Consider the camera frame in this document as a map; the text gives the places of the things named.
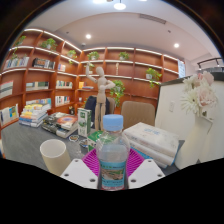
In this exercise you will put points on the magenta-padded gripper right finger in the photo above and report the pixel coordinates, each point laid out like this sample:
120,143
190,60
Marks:
146,172

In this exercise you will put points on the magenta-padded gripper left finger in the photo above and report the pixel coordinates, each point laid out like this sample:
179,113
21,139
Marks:
78,173

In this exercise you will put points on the clear blue-capped water bottle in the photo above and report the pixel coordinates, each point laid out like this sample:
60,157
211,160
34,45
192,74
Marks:
112,150

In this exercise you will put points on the cream ceramic cup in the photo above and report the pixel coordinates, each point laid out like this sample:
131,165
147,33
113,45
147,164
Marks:
55,158

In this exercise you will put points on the small colourful sticker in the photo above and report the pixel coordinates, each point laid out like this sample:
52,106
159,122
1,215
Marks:
73,137
83,142

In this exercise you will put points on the stack of white books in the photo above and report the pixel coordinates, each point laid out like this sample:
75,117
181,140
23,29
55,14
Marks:
153,141

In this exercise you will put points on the small green box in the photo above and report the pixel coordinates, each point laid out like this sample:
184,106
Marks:
94,138

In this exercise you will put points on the tall green white carton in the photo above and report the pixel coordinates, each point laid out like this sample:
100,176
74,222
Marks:
84,122

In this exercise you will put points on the stack of dark books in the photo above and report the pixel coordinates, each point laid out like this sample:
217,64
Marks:
61,125

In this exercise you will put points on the brown upholstered chair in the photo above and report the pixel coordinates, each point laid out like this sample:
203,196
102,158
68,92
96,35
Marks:
137,113

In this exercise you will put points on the dark blue chair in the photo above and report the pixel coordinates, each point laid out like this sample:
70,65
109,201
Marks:
90,106

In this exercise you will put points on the stack of colourful books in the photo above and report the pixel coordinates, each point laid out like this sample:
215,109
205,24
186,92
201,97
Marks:
33,116

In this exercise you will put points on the wooden artist mannequin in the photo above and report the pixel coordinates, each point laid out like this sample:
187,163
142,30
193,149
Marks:
100,96

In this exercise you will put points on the brown wooden shelf unit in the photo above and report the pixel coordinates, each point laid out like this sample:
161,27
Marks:
133,86

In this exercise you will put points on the pink and white flowers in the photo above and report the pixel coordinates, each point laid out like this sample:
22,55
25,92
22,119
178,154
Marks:
200,95

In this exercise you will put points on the recessed ceiling spotlight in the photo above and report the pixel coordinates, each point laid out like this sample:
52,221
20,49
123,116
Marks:
88,36
176,45

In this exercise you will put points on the ceiling air vent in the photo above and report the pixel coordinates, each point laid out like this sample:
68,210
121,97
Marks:
152,19

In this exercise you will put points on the ceiling lamp with round lights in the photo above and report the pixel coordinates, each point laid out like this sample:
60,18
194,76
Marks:
119,6

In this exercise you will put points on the white wall switch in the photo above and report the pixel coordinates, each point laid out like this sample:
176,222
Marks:
171,106

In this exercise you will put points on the black ceiling track rail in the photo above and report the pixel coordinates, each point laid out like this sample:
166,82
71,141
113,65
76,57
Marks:
210,61

